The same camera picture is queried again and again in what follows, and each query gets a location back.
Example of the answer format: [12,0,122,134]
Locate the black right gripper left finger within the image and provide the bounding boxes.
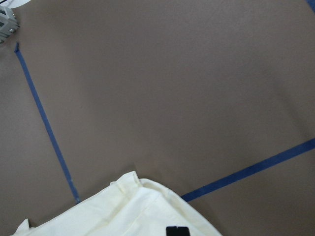
[166,226,178,236]

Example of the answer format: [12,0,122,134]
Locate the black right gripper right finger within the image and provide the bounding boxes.
[178,227,189,236]

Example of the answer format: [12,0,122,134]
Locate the cream white long-sleeve shirt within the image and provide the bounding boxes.
[15,171,220,236]

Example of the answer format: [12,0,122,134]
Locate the aluminium frame post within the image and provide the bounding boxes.
[0,6,20,44]

